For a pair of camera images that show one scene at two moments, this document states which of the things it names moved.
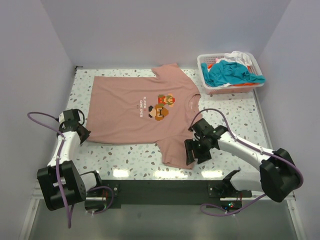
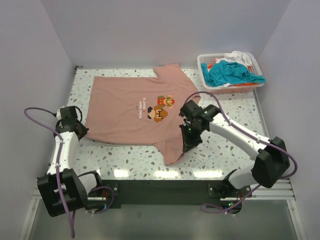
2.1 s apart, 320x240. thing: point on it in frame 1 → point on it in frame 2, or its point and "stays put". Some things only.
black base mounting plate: (140, 193) stays put
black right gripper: (188, 145) → (189, 143)
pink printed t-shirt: (162, 108) stays put
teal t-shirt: (225, 72) stays put
